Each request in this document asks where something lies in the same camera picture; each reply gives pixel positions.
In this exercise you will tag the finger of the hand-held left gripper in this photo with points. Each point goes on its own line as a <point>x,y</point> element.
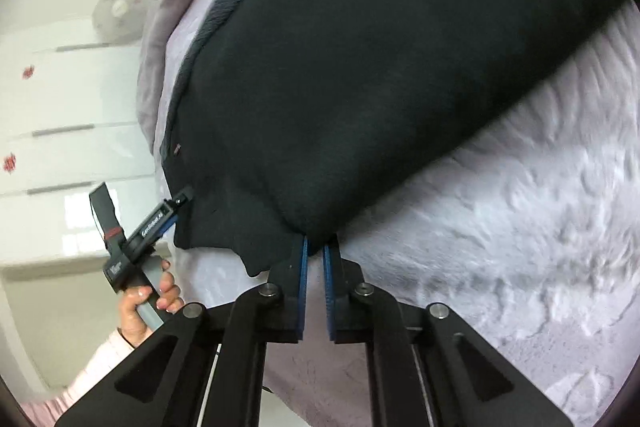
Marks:
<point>181,202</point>

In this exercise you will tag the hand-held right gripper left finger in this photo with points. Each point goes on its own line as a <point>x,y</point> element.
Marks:
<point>302,292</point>

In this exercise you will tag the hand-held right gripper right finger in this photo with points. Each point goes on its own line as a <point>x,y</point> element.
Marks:
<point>328,297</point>

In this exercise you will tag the black pants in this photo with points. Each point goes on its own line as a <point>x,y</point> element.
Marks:
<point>360,82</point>

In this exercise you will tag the person's left forearm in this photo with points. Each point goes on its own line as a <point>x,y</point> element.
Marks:
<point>85,382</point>

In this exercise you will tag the person's left hand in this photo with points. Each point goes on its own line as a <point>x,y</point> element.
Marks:
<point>131,314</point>

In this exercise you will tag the white wardrobe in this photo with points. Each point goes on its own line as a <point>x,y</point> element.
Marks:
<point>60,117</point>

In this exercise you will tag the red wardrobe decal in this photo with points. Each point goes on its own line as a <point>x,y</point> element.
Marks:
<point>9,163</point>
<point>27,71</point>

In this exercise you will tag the lavender embossed fleece blanket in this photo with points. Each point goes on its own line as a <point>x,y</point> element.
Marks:
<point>500,232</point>

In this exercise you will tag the white fan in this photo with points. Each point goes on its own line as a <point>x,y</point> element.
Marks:
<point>120,13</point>

